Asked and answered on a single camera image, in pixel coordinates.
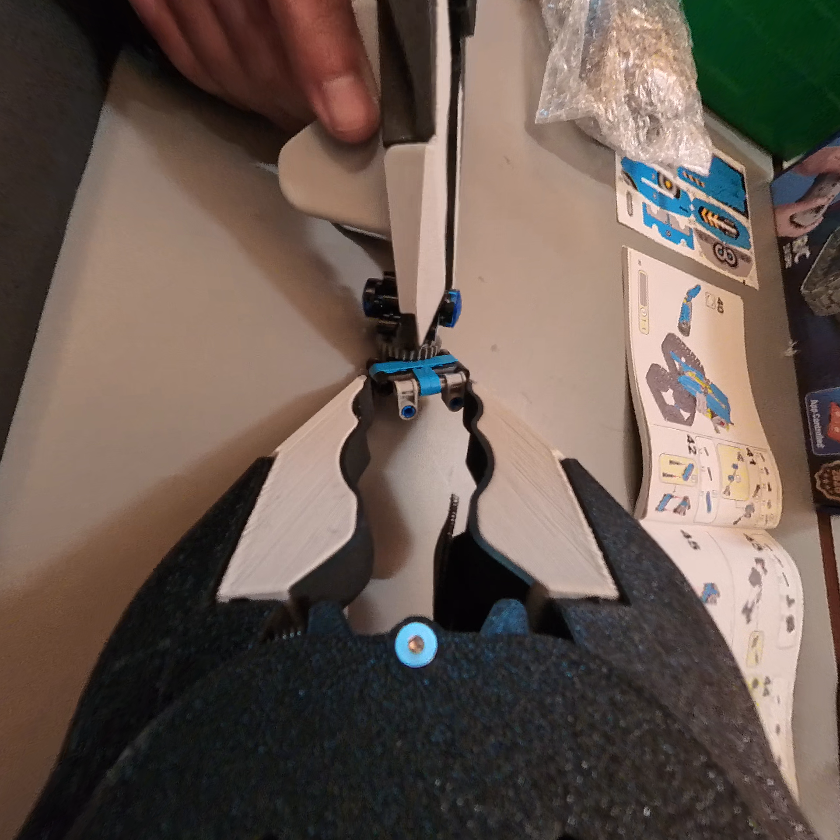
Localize open instruction booklet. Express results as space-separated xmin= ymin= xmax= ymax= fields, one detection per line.
xmin=620 ymin=246 xmax=805 ymax=798

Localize dark dimpled seat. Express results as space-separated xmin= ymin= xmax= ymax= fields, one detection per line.
xmin=0 ymin=0 xmax=158 ymax=447

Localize dark toy box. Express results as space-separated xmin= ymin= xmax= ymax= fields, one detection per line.
xmin=771 ymin=131 xmax=840 ymax=509

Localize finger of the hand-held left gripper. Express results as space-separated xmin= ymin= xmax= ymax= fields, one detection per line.
xmin=384 ymin=0 xmax=455 ymax=339
xmin=449 ymin=26 xmax=467 ymax=296

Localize person's left hand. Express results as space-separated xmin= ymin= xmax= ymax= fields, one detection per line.
xmin=128 ymin=0 xmax=383 ymax=145

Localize green plastic box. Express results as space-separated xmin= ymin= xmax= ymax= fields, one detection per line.
xmin=679 ymin=0 xmax=840 ymax=161

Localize blue sticker sheet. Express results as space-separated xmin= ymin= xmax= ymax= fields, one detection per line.
xmin=616 ymin=150 xmax=761 ymax=290

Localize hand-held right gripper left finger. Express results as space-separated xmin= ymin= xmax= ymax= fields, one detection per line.
xmin=217 ymin=375 xmax=375 ymax=623

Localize black brick assembly blue wheels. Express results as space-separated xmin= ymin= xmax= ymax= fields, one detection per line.
xmin=360 ymin=276 xmax=466 ymax=365

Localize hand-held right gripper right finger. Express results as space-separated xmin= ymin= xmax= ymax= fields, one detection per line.
xmin=465 ymin=379 xmax=621 ymax=601

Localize large clear plastic parts bag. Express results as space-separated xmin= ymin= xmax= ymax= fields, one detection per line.
xmin=535 ymin=0 xmax=713 ymax=168

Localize blue beam brick assembly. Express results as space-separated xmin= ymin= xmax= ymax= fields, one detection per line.
xmin=367 ymin=354 xmax=472 ymax=421

